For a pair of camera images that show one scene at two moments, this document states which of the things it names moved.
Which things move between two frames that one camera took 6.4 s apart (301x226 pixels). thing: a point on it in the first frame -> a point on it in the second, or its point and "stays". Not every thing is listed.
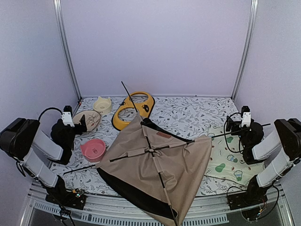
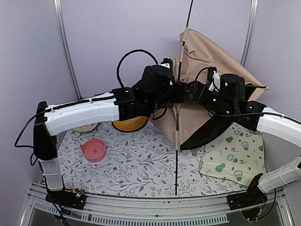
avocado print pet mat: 227,161 stays
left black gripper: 83,128 -> 179,99
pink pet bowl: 93,150 stays
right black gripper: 230,124 -> 200,96
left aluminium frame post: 58,13 stays
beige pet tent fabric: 154,168 -> 189,124
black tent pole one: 153,155 -> 178,107
